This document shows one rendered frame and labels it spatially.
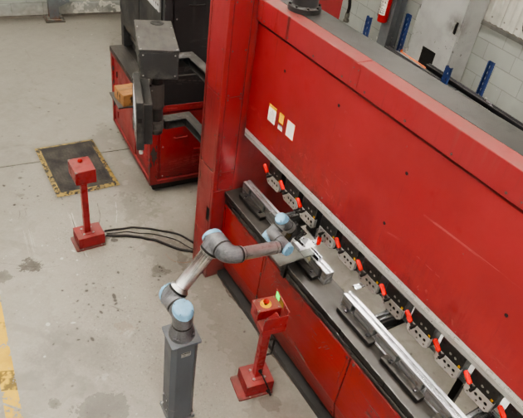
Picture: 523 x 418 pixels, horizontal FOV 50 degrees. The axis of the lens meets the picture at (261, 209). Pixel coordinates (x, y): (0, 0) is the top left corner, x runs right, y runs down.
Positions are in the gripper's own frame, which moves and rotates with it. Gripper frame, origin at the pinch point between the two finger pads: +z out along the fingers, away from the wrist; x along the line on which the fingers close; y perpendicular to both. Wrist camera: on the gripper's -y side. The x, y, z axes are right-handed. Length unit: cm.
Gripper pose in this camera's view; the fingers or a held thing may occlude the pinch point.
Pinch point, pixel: (300, 243)
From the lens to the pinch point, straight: 357.4
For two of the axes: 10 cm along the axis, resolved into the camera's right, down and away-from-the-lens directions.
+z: 4.5, 4.5, 7.7
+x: -5.1, -5.8, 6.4
